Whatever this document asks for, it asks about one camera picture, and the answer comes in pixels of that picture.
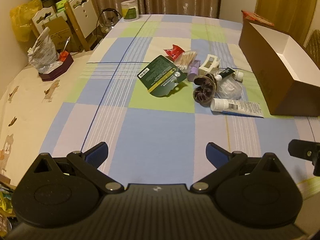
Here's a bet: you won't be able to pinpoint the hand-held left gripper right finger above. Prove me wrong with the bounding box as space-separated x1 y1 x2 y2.
190 142 283 193

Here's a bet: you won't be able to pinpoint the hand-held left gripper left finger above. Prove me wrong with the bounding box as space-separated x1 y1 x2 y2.
32 142 124 193

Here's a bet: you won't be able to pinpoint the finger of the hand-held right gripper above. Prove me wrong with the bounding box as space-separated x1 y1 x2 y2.
287 139 320 162

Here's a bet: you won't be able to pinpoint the white cream tube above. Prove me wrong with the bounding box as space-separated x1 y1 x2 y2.
210 98 265 118

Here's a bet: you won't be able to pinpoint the brown velvet scrunchie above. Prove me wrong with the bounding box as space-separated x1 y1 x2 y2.
192 73 217 105

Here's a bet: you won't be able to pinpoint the black tube with white cap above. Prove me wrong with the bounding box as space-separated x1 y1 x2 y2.
214 67 237 81

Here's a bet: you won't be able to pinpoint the purple tube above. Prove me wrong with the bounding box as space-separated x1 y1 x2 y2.
187 59 201 82

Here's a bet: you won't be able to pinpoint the cream hair claw clip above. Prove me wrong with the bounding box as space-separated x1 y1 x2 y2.
199 54 221 75

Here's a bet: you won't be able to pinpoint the brown cardboard box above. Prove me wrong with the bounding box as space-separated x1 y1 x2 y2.
238 19 320 117

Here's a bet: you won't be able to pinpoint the green balm blister card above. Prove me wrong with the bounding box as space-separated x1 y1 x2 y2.
137 54 187 97

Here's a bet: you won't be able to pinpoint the cotton swab pack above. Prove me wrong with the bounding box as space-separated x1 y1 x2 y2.
174 51 198 70

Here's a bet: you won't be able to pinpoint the red snack packet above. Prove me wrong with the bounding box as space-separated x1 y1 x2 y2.
164 44 185 62

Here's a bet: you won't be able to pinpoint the checked cloth covered desktop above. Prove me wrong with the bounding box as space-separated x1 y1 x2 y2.
0 14 320 200

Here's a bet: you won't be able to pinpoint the quilted chair back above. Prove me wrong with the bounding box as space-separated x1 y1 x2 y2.
303 29 320 60

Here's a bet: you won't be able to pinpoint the printed clear plastic bag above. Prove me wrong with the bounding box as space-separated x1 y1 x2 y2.
27 27 59 73

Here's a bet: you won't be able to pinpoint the small cardboard carton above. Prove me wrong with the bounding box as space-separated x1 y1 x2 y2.
44 16 78 52

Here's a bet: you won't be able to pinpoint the tall white backed wooden chair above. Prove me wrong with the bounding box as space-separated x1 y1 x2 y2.
64 0 100 52

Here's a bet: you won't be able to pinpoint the red instant noodle bowl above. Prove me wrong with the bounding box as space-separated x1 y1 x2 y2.
241 9 275 26

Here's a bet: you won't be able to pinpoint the white jar with green label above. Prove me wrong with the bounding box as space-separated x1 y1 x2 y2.
121 0 139 22

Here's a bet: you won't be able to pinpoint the short white backed wooden chair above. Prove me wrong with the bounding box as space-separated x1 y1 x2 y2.
30 6 58 38

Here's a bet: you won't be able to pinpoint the wooden door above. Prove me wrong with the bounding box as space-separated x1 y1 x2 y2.
255 0 319 45

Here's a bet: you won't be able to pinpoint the green boxes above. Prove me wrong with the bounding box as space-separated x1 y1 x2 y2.
55 0 72 20

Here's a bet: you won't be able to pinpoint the yellow plastic bag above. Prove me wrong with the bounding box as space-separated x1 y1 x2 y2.
9 0 43 42

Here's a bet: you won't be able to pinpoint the glass teapot with black handle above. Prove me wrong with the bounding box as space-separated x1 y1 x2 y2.
96 8 122 34

